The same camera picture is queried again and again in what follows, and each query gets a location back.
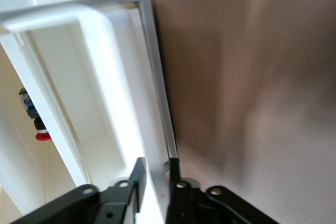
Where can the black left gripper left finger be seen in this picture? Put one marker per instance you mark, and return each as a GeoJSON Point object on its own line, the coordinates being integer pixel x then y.
{"type": "Point", "coordinates": [113, 203]}

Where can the red mushroom push button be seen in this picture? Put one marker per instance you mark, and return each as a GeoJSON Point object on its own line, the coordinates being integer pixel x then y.
{"type": "Point", "coordinates": [42, 137]}

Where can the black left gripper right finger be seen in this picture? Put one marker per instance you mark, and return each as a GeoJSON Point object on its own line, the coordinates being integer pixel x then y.
{"type": "Point", "coordinates": [189, 203]}

